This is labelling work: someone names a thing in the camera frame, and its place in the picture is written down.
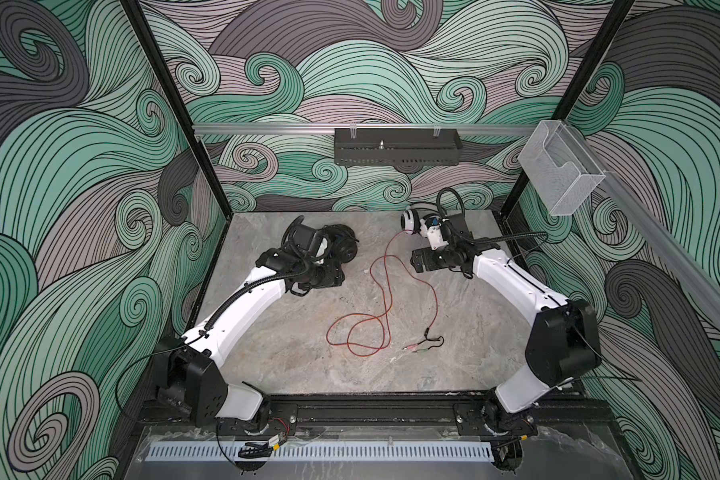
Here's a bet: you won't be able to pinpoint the black frame post left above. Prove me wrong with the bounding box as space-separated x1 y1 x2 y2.
120 0 233 222

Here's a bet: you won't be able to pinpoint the aluminium rail right wall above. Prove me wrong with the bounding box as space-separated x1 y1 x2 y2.
573 129 720 331

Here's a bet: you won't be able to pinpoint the aluminium rail wall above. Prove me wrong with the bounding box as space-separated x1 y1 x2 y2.
192 122 536 137
573 129 720 331

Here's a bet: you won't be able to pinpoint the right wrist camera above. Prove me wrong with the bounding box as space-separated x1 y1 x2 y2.
420 215 449 251

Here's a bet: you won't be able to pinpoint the black frame post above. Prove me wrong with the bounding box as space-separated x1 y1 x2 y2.
498 0 635 222
120 0 233 222

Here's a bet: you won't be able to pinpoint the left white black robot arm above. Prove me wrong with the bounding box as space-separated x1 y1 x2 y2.
153 216 358 427

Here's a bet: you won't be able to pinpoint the black blue headphones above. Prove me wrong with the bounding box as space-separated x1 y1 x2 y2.
315 224 359 264

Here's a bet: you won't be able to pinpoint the black headphone cable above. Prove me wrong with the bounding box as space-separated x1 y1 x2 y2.
403 335 445 353

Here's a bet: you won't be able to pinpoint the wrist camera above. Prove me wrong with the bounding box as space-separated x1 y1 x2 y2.
281 215 327 259
420 215 449 251

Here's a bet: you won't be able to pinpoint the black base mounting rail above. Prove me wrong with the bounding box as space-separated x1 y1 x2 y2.
137 392 613 436

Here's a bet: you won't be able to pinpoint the black frame post right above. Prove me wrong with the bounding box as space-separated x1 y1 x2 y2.
498 0 635 222

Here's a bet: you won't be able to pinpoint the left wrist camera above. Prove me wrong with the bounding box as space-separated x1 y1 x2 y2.
281 215 327 259

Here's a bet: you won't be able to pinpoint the white slotted cable duct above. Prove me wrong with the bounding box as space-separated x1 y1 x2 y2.
144 440 494 463

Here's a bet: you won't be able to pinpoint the black perforated wall tray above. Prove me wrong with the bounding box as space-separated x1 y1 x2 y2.
333 127 464 169

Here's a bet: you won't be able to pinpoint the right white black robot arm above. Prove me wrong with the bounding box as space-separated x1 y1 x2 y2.
401 187 602 414

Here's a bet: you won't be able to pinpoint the aluminium rail back wall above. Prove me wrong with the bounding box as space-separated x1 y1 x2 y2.
192 122 536 137

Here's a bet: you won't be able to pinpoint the white black headphones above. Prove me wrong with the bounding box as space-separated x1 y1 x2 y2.
400 204 438 237

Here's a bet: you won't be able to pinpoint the clear plastic wall bin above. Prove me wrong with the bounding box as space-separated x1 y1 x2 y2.
518 120 605 217

